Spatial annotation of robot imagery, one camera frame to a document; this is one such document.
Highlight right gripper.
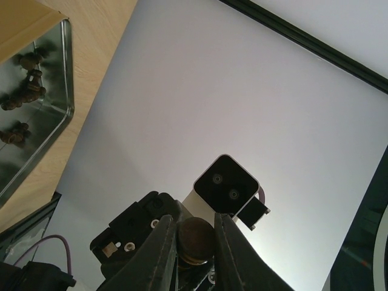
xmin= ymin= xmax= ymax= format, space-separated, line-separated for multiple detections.
xmin=90 ymin=191 xmax=192 ymax=291

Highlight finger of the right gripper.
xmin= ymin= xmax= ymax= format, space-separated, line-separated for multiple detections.
xmin=214 ymin=213 xmax=292 ymax=291

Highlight dark pieces in tin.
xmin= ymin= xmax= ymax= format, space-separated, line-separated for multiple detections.
xmin=1 ymin=52 xmax=47 ymax=144

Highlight gold metal tin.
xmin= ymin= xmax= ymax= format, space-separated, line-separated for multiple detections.
xmin=1 ymin=1 xmax=75 ymax=204

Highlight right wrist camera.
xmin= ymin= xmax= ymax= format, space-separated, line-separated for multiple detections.
xmin=182 ymin=154 xmax=270 ymax=230

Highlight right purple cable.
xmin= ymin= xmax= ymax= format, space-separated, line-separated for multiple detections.
xmin=12 ymin=235 xmax=73 ymax=275

